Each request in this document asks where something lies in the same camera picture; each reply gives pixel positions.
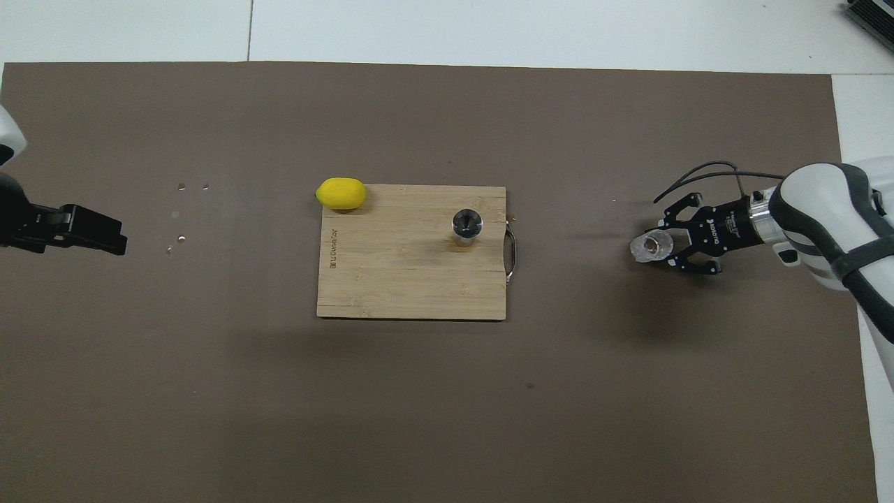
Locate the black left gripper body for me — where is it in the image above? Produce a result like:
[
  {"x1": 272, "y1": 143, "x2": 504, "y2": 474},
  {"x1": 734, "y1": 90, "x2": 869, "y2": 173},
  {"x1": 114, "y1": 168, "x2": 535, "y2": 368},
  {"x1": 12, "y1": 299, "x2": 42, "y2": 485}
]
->
[{"x1": 0, "y1": 173, "x2": 36, "y2": 249}]

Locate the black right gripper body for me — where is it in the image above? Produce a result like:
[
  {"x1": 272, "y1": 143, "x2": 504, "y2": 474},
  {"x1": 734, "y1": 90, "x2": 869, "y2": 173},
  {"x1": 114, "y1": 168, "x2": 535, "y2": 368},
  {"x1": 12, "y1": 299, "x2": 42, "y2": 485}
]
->
[{"x1": 690, "y1": 199, "x2": 763, "y2": 256}]

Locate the clear plastic cup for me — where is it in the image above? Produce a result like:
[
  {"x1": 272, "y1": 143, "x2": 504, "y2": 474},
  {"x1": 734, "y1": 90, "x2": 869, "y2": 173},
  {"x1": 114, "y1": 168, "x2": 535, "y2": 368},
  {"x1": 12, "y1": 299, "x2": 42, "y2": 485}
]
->
[{"x1": 630, "y1": 231, "x2": 675, "y2": 264}]

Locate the steel jigger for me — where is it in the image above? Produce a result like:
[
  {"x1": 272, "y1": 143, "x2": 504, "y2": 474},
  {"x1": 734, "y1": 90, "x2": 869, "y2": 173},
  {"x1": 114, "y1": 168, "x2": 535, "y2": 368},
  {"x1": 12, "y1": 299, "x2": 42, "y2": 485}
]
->
[{"x1": 452, "y1": 209, "x2": 484, "y2": 250}]

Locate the yellow lemon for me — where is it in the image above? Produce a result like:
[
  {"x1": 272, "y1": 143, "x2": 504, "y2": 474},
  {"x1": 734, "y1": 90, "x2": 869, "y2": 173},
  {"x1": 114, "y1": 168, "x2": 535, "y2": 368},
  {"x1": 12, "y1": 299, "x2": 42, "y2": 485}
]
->
[{"x1": 315, "y1": 177, "x2": 367, "y2": 212}]

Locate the grey ribbed device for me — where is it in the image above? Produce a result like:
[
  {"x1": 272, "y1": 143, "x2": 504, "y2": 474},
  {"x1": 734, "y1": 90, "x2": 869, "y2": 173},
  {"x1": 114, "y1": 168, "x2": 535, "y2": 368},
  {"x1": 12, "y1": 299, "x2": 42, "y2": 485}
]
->
[{"x1": 844, "y1": 0, "x2": 894, "y2": 51}]

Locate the brown table mat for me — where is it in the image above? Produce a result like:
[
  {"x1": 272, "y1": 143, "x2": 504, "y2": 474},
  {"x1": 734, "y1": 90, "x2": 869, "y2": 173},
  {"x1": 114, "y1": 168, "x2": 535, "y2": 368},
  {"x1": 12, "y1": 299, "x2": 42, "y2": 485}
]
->
[{"x1": 0, "y1": 61, "x2": 879, "y2": 503}]

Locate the wooden cutting board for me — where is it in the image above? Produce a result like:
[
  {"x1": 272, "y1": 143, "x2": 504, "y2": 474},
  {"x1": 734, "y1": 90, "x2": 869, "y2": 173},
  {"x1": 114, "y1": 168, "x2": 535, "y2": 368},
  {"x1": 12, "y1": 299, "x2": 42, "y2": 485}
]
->
[{"x1": 316, "y1": 184, "x2": 518, "y2": 322}]

